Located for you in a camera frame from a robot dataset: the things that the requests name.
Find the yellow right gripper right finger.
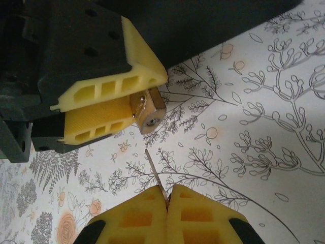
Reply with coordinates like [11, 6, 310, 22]
[166, 184, 262, 244]

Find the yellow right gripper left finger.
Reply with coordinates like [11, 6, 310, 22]
[76, 185, 169, 244]

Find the thin wooden stick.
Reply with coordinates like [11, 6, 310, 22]
[144, 148, 171, 204]

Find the brass padlock with silver shackle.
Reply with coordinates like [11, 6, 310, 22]
[129, 87, 168, 135]

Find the white floral print tablecloth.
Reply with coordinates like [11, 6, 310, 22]
[0, 0, 325, 244]

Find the dark box with starry print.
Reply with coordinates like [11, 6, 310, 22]
[93, 0, 305, 71]

